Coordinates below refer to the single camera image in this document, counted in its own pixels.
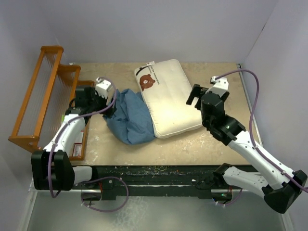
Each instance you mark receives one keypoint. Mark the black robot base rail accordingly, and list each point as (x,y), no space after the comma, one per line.
(158,181)

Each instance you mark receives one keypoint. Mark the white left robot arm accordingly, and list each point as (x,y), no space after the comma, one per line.
(51,167)

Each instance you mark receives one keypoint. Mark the orange wooden tiered rack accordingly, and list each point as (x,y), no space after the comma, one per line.
(51,89)

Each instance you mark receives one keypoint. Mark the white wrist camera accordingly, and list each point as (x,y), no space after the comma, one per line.
(219,85)
(102,87)

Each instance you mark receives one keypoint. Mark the red white small box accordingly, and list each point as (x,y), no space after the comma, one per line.
(78,144)

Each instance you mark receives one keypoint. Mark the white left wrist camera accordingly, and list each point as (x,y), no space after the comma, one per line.
(102,87)

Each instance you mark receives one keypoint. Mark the white pillow tag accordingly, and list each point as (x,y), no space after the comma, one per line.
(150,63)

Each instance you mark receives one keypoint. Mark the white pillow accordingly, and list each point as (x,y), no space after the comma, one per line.
(165,90)

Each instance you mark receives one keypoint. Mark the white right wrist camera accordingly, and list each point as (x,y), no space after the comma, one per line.
(219,85)

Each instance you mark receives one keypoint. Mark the blue pillowcase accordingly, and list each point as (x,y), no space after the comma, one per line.
(131,123)

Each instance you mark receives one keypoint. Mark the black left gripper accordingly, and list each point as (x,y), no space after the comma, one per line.
(95,95)

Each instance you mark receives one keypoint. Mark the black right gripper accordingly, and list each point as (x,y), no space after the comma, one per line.
(196,92)

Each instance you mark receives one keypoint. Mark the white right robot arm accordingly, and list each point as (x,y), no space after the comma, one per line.
(276,183)

